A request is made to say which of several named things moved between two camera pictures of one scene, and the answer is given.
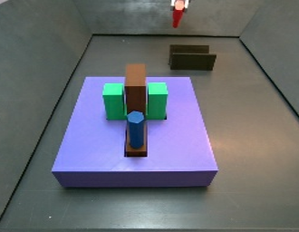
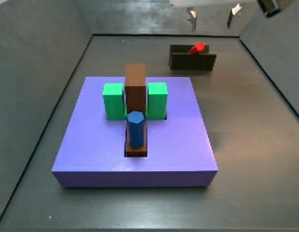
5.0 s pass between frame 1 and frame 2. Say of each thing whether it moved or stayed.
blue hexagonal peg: stayed
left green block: stayed
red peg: moved
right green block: stayed
